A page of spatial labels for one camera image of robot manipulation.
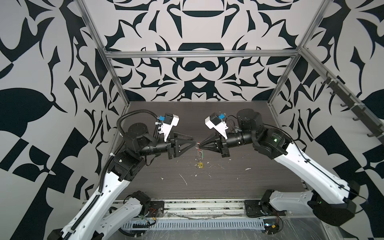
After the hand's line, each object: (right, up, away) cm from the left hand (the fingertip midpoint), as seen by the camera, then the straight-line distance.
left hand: (194, 138), depth 54 cm
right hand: (+3, -3, 0) cm, 4 cm away
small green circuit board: (+36, -43, +17) cm, 59 cm away
